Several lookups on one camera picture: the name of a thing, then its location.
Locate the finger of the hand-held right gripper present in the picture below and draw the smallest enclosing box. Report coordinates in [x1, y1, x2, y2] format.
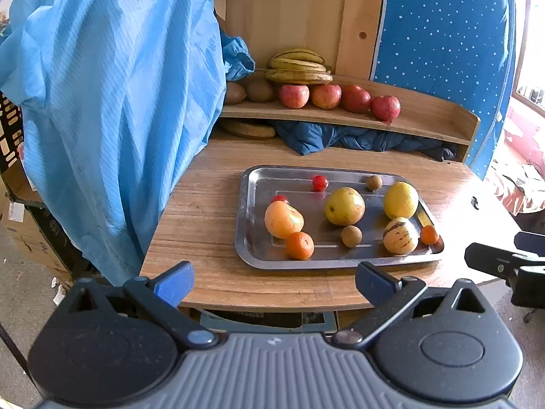
[464, 242, 545, 284]
[514, 231, 545, 250]

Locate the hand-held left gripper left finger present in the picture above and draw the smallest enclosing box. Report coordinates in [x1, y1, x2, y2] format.
[64, 261, 218, 348]

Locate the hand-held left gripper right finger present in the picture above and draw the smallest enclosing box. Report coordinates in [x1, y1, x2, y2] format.
[332, 261, 487, 348]

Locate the striped pepino melon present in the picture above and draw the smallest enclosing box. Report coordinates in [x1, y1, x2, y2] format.
[382, 217, 420, 255]

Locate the large yellow lemon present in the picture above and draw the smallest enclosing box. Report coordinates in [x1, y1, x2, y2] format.
[383, 181, 420, 221]

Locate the rectangular metal tray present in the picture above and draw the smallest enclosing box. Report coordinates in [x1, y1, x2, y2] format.
[234, 165, 445, 270]

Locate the orange persimmon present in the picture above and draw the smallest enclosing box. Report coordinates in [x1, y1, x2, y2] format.
[264, 200, 305, 240]

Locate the red patterned blanket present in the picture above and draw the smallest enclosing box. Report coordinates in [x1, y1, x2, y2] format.
[485, 98, 545, 216]

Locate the brown cardboard box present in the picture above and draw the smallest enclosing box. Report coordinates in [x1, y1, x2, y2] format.
[2, 200, 83, 284]

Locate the curved wooden shelf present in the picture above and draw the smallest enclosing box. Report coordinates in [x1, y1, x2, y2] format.
[219, 72, 481, 163]

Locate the dark blue cloth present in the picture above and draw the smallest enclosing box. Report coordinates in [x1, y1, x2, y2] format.
[272, 120, 458, 163]

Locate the flat brown oval board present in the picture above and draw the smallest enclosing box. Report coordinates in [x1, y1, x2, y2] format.
[221, 119, 277, 139]

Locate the red apple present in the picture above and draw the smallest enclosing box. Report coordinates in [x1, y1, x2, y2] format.
[370, 95, 402, 122]
[278, 84, 310, 109]
[341, 85, 371, 114]
[311, 84, 342, 110]

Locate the light blue striped coat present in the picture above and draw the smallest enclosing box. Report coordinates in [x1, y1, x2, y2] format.
[0, 0, 228, 286]

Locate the brown potato left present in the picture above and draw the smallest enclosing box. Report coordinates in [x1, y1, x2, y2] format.
[223, 82, 248, 105]

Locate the brown potato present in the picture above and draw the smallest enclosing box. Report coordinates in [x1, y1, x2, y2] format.
[223, 82, 248, 105]
[245, 78, 275, 103]

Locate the blue white-dotted panel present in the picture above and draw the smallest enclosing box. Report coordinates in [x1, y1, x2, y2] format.
[370, 0, 518, 182]

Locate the brown potato right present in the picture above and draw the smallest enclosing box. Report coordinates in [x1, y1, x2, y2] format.
[245, 78, 275, 103]

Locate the yellow banana bunch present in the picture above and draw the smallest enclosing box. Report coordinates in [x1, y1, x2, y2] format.
[265, 48, 333, 85]

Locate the blue cloth bundle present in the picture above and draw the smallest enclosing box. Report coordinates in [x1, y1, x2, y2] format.
[219, 30, 256, 82]

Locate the wooden back panel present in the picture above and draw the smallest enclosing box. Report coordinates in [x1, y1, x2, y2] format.
[215, 0, 388, 81]

